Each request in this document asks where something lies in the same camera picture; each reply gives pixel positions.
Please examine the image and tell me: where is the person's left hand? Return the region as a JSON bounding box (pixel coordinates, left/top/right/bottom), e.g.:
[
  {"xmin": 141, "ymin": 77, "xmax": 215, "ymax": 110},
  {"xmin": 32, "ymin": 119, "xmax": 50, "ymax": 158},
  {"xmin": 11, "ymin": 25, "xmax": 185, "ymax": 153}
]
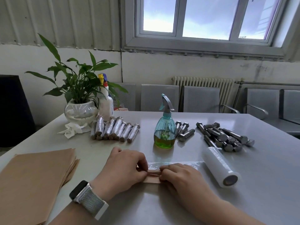
[{"xmin": 90, "ymin": 147, "xmax": 149, "ymax": 202}]

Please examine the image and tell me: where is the person's right hand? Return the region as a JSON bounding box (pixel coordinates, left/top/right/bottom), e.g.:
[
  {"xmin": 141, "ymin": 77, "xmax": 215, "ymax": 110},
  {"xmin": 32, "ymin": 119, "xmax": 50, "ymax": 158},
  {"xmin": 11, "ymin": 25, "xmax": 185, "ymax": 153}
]
[{"xmin": 159, "ymin": 163, "xmax": 222, "ymax": 209}]

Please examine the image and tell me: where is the clear plastic film sheet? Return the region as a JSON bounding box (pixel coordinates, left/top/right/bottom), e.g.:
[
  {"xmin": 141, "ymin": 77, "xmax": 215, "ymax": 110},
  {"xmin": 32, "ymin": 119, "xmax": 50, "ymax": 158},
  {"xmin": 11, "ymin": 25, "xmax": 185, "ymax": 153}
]
[{"xmin": 146, "ymin": 161, "xmax": 205, "ymax": 173}]

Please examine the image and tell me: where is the single brown paper sheet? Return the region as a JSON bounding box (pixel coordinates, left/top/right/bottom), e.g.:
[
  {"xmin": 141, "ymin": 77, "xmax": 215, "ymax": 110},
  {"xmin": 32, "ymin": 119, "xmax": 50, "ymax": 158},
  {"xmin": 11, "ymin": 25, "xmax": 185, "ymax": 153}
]
[{"xmin": 137, "ymin": 165, "xmax": 164, "ymax": 184}]

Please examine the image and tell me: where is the white cling film roll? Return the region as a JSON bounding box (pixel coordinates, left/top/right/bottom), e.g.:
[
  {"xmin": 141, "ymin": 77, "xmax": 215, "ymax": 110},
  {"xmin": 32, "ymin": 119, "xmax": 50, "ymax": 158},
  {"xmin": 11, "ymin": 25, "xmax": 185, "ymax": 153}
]
[{"xmin": 202, "ymin": 146, "xmax": 242, "ymax": 188}]

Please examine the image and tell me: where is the row of bolts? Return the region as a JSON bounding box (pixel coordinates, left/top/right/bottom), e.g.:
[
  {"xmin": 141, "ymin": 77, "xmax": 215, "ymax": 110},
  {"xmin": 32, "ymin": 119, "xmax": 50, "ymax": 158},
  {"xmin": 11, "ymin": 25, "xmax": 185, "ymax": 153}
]
[{"xmin": 90, "ymin": 115, "xmax": 141, "ymax": 144}]

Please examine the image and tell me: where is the teal spray bottle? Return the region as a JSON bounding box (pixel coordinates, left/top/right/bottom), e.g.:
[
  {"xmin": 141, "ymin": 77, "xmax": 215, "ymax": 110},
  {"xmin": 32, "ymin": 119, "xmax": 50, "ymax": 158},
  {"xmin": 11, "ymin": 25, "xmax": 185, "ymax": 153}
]
[{"xmin": 153, "ymin": 93, "xmax": 177, "ymax": 149}]

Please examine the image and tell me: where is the pile of steel bolts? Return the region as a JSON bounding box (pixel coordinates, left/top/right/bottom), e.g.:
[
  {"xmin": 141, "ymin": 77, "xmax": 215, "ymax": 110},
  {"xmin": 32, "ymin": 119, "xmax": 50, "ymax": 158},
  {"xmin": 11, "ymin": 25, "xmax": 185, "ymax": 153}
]
[{"xmin": 174, "ymin": 121, "xmax": 255, "ymax": 153}]

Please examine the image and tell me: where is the stack of brown paper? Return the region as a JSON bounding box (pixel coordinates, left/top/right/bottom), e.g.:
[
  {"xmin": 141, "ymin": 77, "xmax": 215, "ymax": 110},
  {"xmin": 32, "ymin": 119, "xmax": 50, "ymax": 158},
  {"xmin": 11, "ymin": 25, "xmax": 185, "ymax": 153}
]
[{"xmin": 0, "ymin": 148, "xmax": 80, "ymax": 225}]

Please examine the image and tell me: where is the person's left forearm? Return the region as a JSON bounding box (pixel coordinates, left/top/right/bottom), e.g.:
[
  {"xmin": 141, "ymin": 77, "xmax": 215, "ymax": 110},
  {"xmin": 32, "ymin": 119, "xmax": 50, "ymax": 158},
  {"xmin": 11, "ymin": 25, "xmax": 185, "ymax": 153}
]
[{"xmin": 49, "ymin": 201, "xmax": 99, "ymax": 225}]

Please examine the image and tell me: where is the smartwatch with grey band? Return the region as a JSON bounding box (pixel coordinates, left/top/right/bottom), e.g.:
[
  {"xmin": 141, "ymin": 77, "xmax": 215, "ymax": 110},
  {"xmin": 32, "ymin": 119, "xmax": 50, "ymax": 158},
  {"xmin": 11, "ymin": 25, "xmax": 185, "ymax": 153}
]
[{"xmin": 69, "ymin": 180, "xmax": 109, "ymax": 221}]

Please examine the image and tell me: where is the crumpled white tissue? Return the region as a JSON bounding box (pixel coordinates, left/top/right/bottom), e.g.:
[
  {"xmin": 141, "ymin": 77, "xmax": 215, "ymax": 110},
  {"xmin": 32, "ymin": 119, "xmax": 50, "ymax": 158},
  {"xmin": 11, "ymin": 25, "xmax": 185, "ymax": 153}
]
[{"xmin": 57, "ymin": 122, "xmax": 91, "ymax": 139}]

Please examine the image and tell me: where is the white spray bottle colourful nozzle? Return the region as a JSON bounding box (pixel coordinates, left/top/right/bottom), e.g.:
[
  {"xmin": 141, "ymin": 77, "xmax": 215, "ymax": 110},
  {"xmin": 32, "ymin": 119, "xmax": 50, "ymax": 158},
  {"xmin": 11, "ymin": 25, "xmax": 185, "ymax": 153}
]
[{"xmin": 98, "ymin": 73, "xmax": 114, "ymax": 121}]

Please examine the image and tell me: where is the clear glass plant pot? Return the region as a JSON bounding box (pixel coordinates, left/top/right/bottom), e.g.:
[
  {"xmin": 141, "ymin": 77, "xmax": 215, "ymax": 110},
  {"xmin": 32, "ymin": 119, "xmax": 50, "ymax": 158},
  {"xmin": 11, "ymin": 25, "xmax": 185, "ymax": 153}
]
[{"xmin": 64, "ymin": 99, "xmax": 99, "ymax": 126}]

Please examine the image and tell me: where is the grey metal chair with armrest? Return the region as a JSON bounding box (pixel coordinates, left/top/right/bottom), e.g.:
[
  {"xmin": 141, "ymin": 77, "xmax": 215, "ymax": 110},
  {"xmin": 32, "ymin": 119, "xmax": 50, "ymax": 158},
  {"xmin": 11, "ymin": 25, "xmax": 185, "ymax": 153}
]
[{"xmin": 183, "ymin": 86, "xmax": 241, "ymax": 114}]

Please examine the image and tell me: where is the green leafy plant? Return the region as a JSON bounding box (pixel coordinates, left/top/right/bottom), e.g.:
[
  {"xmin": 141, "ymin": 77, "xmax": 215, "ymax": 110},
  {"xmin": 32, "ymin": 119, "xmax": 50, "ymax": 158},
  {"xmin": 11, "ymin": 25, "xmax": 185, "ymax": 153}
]
[{"xmin": 24, "ymin": 33, "xmax": 129, "ymax": 108}]

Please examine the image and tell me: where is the grey metal bench seat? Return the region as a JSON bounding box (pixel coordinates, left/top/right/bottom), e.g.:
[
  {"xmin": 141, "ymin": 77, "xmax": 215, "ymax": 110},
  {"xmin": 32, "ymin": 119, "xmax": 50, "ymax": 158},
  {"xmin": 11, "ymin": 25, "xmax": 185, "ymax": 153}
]
[
  {"xmin": 279, "ymin": 89, "xmax": 300, "ymax": 136},
  {"xmin": 243, "ymin": 87, "xmax": 283, "ymax": 120}
]

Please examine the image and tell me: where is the white framed window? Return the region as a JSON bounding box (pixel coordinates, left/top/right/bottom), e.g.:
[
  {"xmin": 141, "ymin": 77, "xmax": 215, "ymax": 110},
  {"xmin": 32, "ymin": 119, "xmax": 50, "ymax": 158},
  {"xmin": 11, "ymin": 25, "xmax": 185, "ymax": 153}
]
[{"xmin": 123, "ymin": 0, "xmax": 300, "ymax": 60}]

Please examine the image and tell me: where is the white wall radiator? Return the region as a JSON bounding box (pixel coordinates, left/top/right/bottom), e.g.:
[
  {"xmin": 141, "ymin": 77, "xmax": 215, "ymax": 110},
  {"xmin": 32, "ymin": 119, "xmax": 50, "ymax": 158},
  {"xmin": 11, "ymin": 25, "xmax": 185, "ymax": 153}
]
[{"xmin": 171, "ymin": 76, "xmax": 235, "ymax": 113}]

